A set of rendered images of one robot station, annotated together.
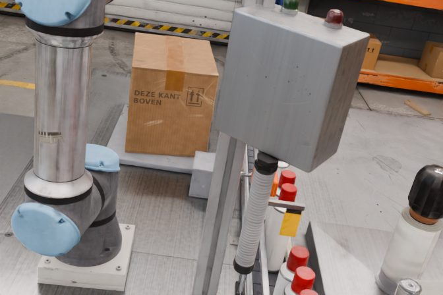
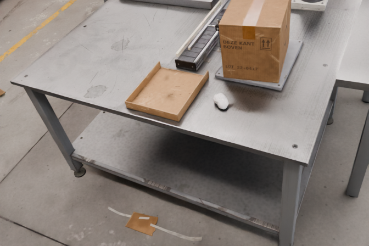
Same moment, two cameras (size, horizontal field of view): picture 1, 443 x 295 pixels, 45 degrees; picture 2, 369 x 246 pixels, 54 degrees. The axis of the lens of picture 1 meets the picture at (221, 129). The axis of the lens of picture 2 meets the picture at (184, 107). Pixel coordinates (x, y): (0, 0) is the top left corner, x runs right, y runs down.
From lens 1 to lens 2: 2.89 m
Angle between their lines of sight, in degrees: 102
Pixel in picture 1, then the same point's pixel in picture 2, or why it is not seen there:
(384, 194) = (149, 27)
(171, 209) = not seen: hidden behind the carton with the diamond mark
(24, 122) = (360, 75)
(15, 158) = (356, 46)
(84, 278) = not seen: outside the picture
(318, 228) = not seen: outside the picture
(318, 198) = (188, 24)
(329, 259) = not seen: outside the picture
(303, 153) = not seen: outside the picture
